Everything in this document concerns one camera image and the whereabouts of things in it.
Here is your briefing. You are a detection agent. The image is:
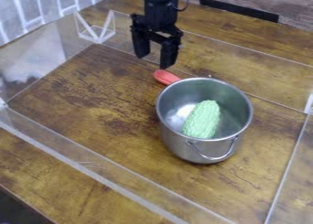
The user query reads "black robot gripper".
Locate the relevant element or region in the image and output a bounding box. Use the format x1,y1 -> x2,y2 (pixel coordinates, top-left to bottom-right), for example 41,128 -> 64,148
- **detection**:
131,0 -> 182,69

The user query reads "orange plastic spoon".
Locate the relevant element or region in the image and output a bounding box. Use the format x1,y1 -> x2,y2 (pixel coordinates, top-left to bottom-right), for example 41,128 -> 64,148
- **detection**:
152,69 -> 179,85

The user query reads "silver metal pot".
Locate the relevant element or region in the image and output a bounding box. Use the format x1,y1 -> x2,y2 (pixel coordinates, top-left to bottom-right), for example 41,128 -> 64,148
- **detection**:
155,78 -> 253,164

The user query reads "green knitted vegetable toy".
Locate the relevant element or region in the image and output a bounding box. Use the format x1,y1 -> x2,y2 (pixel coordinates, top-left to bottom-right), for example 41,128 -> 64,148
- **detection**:
182,100 -> 221,139

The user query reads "clear acrylic corner bracket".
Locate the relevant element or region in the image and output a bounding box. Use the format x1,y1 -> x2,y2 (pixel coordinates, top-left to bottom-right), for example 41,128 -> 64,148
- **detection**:
73,11 -> 116,44

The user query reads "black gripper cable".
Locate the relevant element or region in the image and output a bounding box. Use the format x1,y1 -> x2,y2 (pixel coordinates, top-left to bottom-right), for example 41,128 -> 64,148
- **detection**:
175,0 -> 191,13

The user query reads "black strip on wall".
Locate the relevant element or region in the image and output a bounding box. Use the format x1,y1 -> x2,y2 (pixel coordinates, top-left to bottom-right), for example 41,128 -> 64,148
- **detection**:
199,0 -> 278,23

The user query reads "clear acrylic enclosure wall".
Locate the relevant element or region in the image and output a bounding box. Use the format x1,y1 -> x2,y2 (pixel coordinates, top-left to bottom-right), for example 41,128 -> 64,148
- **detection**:
0,8 -> 313,224

